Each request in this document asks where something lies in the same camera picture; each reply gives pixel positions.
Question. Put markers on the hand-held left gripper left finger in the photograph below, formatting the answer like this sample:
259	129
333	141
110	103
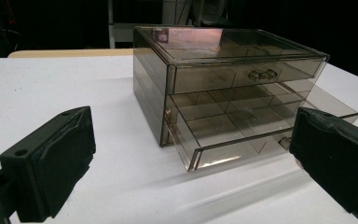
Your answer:
48	165

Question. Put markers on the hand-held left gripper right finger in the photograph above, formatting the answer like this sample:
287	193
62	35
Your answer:
338	155

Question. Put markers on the smoky transparent drawer organizer box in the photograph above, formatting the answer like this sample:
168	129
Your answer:
150	84

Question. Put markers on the smoky transparent closed drawer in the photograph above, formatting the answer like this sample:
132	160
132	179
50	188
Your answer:
245	76

